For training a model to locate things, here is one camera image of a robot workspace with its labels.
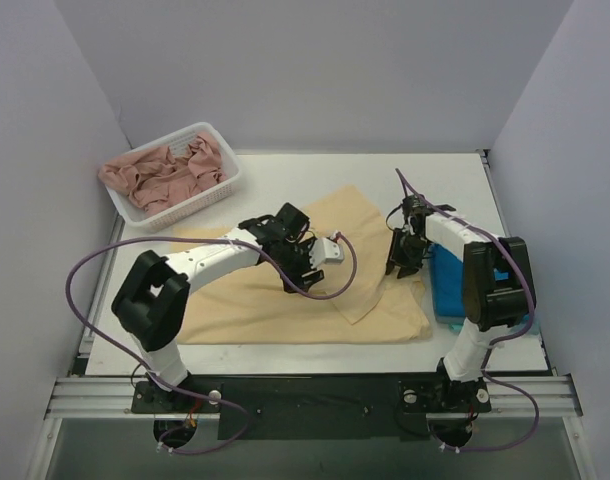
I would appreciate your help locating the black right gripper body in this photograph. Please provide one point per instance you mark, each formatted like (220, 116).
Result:
(405, 247)

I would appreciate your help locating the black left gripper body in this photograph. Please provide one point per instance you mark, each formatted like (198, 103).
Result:
(299, 265)

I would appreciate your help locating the yellow t shirt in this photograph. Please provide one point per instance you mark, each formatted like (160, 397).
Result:
(357, 302)

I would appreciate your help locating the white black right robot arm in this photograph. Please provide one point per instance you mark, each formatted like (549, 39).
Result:
(497, 289)

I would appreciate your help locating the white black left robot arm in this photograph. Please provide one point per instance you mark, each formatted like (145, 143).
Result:
(150, 304)

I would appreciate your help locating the blue folded t shirt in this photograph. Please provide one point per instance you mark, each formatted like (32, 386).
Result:
(446, 274)

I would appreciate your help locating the teal folded t shirt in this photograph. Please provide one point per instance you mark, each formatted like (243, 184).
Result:
(456, 327)

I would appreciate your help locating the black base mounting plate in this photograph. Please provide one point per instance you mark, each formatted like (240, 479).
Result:
(309, 423)

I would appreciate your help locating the pink crumpled t shirt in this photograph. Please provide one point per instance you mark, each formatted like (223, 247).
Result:
(155, 179)

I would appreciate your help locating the white plastic perforated basket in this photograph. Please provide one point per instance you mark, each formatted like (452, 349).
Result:
(177, 141)

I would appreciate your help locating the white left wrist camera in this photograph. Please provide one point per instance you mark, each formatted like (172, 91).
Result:
(325, 251)

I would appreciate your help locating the aluminium front frame rail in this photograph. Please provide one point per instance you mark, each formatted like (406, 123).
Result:
(120, 397)

